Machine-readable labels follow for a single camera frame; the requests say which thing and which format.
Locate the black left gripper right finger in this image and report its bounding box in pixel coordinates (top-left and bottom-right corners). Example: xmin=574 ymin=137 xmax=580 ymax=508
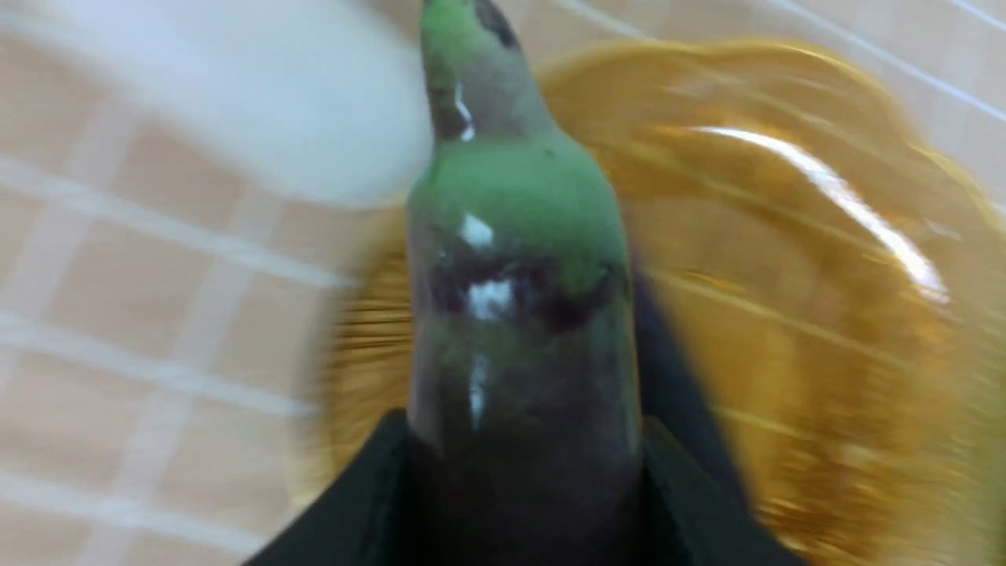
xmin=633 ymin=275 xmax=805 ymax=565

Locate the purple toy eggplant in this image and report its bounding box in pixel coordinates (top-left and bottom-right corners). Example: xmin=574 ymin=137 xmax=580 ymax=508
xmin=406 ymin=1 xmax=643 ymax=565

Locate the orange grid tablecloth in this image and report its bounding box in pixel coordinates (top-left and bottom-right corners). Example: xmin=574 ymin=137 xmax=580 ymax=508
xmin=2 ymin=1 xmax=1004 ymax=565

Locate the amber ribbed glass plate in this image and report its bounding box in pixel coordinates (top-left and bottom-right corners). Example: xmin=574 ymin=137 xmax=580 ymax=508
xmin=291 ymin=42 xmax=1004 ymax=565

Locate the white toy radish with leaves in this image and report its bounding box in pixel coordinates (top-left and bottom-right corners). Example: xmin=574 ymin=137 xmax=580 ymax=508
xmin=35 ymin=1 xmax=431 ymax=207

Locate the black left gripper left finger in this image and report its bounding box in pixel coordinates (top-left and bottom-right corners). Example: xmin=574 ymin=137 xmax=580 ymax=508
xmin=245 ymin=409 xmax=417 ymax=565

